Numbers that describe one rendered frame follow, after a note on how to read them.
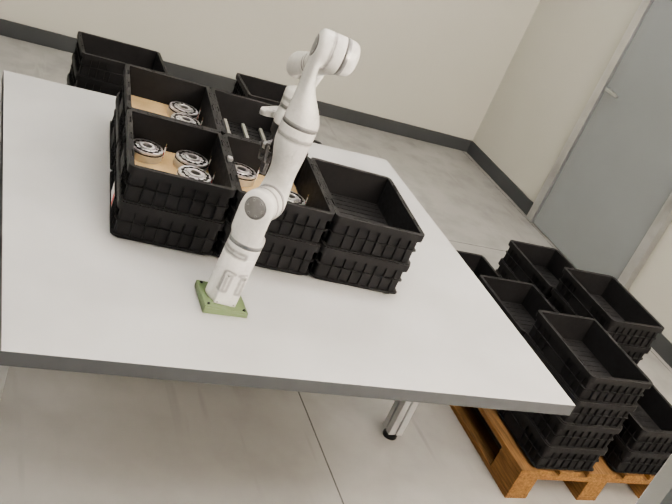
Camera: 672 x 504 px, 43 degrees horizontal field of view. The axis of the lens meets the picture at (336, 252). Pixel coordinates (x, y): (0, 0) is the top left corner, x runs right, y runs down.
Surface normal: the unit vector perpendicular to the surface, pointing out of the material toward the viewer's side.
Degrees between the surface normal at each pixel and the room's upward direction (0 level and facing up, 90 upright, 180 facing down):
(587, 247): 90
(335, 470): 0
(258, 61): 90
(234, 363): 0
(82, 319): 0
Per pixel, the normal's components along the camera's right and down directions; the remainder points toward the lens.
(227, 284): 0.28, 0.51
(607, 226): -0.88, -0.15
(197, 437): 0.36, -0.83
